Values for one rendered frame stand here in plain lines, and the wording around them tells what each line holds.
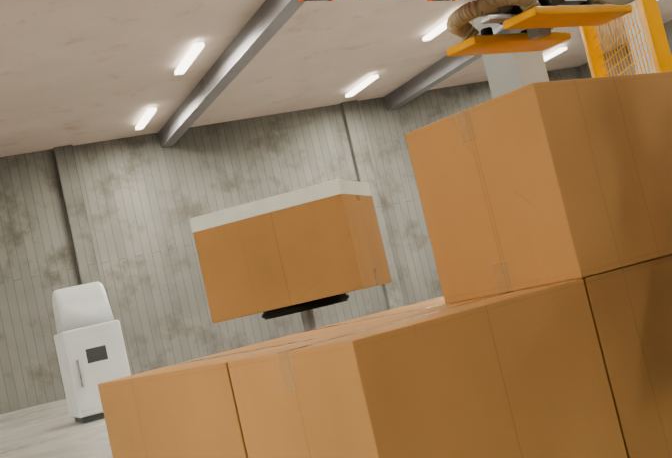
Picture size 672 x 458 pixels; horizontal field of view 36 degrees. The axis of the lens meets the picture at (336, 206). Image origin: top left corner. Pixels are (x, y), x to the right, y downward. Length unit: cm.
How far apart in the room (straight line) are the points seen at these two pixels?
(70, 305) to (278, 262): 634
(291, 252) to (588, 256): 181
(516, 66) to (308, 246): 102
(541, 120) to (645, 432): 65
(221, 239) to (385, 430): 222
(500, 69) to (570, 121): 181
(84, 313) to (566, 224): 815
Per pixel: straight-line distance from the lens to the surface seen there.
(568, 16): 239
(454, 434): 180
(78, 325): 991
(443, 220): 231
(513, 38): 250
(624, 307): 217
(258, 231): 378
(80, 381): 982
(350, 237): 366
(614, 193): 221
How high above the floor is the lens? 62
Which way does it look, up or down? 5 degrees up
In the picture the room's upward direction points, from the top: 13 degrees counter-clockwise
